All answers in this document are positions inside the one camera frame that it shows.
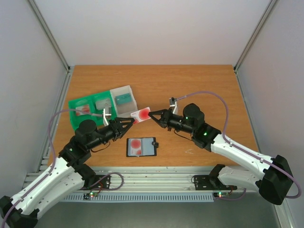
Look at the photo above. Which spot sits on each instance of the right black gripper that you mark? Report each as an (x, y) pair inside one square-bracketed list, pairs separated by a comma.
[(164, 118)]

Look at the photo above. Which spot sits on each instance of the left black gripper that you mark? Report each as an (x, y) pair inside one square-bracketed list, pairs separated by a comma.
[(117, 128)]

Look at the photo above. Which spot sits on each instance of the white card red circle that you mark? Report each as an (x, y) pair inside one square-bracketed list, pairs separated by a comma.
[(134, 147), (141, 115)]

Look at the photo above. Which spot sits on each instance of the black card holder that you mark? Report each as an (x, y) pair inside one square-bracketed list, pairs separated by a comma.
[(149, 147)]

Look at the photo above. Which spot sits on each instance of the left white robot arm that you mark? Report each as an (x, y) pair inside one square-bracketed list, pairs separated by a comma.
[(67, 173)]

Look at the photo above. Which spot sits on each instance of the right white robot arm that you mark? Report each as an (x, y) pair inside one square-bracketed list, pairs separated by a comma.
[(270, 177)]

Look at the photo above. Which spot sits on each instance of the teal credit card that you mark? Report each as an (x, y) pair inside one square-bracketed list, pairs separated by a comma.
[(123, 99)]

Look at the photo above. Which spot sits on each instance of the grey credit card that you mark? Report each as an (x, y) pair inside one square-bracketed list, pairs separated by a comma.
[(103, 103)]

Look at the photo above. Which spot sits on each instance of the red white card in tray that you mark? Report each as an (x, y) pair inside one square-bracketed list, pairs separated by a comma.
[(82, 110)]

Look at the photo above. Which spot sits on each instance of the clear plastic tray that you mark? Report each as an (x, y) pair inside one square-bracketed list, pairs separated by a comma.
[(124, 110)]

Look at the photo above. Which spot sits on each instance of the green plastic tray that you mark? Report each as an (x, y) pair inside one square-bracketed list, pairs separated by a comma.
[(91, 107)]

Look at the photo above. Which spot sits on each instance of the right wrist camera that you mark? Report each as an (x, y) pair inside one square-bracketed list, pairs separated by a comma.
[(173, 105)]

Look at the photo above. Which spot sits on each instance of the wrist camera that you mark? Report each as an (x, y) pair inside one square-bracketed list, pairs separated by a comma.
[(173, 105), (107, 114)]

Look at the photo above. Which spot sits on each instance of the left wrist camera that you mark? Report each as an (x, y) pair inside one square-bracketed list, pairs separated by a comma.
[(107, 114)]

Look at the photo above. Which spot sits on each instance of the aluminium rail frame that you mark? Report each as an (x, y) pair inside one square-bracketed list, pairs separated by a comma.
[(156, 178)]

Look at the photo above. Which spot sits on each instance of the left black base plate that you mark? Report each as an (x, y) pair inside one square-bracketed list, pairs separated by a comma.
[(100, 182)]

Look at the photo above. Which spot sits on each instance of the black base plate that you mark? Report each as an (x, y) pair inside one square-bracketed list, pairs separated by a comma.
[(100, 182), (204, 182)]

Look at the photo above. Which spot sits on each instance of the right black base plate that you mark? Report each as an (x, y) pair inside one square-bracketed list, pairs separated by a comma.
[(204, 182)]

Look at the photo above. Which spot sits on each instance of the grey slotted cable duct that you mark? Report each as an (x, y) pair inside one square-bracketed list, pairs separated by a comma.
[(108, 197)]

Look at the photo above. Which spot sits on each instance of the left frame post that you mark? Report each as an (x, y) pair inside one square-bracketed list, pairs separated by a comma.
[(34, 7)]

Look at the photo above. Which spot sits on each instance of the frame post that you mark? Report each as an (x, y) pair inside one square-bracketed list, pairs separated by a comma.
[(257, 30), (34, 7)]

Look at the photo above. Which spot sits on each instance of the right frame post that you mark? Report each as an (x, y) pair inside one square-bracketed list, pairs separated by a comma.
[(257, 30)]

